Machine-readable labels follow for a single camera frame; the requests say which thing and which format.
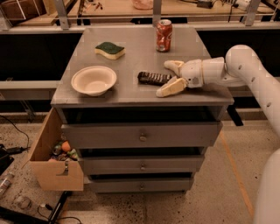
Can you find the top grey drawer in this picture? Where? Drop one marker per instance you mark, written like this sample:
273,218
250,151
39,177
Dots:
141,135

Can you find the green yellow sponge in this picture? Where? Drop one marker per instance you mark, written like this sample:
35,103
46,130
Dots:
110,50

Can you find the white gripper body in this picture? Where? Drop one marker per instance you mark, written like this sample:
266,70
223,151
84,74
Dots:
192,73

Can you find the grey drawer cabinet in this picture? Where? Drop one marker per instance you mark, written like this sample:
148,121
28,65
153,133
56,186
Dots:
129,101

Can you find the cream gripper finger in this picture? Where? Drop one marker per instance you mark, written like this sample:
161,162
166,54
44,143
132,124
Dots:
172,87
174,65

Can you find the grey drawer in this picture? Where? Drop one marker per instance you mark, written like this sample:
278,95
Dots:
141,135
141,185
140,164

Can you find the wooden side box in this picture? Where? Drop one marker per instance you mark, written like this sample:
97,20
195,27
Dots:
53,175

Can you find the clear plastic bottle on floor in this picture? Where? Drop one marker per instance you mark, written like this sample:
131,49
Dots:
5,182

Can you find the dark chocolate rxbar wrapper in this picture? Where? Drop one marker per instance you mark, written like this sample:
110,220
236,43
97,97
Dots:
157,79

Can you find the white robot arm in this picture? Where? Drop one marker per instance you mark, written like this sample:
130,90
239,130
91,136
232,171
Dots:
239,67

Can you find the orange ball in box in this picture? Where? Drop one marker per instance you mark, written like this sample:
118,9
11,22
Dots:
66,146

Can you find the middle grey drawer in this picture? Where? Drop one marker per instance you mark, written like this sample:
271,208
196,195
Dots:
140,164

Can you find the white paper bowl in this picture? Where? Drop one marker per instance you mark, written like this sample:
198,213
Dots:
94,80

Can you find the orange soda can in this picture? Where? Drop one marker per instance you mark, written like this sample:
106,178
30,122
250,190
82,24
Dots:
164,35

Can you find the bottom grey drawer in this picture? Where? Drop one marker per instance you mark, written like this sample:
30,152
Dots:
141,185

